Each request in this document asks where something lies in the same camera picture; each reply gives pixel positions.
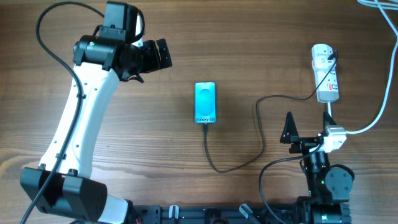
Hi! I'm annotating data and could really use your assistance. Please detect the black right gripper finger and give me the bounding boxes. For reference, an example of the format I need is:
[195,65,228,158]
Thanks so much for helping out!
[323,111,336,128]
[280,111,300,144]

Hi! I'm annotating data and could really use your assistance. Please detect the black USB charging cable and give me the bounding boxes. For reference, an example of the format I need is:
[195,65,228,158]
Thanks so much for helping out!
[202,49,340,174]

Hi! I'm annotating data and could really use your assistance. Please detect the blue Galaxy smartphone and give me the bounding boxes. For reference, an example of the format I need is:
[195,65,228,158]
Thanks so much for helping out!
[194,82,217,124]

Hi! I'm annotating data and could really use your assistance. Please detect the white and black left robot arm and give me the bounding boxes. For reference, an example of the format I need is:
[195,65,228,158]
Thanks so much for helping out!
[20,1,172,223]

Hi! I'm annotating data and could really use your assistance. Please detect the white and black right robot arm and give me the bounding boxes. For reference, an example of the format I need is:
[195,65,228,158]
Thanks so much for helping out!
[280,112,355,223]

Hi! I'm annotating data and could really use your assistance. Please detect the white USB charger adapter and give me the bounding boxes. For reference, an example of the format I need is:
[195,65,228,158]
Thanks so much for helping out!
[312,54,336,71]

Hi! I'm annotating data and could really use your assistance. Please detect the white power strip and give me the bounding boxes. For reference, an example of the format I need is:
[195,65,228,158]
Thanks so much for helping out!
[312,44,340,103]

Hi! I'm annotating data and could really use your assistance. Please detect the white power strip cord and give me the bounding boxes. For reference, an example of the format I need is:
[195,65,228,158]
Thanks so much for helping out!
[326,0,398,135]

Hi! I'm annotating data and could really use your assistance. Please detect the white cables at corner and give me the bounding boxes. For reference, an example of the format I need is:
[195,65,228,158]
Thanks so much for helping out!
[356,0,398,11]

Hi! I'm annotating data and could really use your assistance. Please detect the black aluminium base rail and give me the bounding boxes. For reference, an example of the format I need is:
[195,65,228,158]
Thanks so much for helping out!
[74,203,352,224]

